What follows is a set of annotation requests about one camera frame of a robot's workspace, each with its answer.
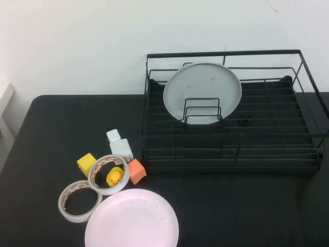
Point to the white double-sided tape roll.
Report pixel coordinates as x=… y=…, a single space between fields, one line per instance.
x=110 y=190
x=77 y=219

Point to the yellow foam cube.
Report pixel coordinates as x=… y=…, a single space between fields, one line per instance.
x=86 y=162

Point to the orange foam cube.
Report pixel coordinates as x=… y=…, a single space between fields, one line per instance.
x=136 y=171

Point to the pink round plate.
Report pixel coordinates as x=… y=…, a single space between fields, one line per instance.
x=131 y=221

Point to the white power adapter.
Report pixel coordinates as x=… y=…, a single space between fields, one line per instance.
x=119 y=148

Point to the grey round plate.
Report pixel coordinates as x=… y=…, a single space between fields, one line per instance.
x=200 y=85

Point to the yellow rubber duck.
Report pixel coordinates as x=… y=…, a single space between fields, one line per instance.
x=114 y=177

